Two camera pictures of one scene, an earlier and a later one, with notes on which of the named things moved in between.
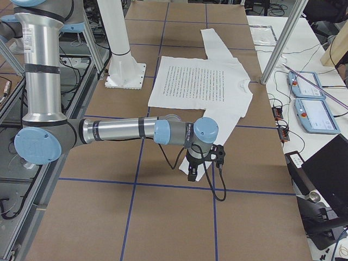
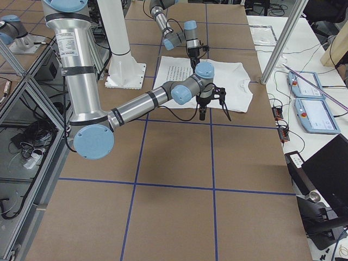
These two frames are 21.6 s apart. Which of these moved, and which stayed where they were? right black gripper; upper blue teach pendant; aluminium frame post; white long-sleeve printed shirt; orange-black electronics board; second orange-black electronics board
Moved: white long-sleeve printed shirt; right black gripper
Stayed: second orange-black electronics board; upper blue teach pendant; aluminium frame post; orange-black electronics board
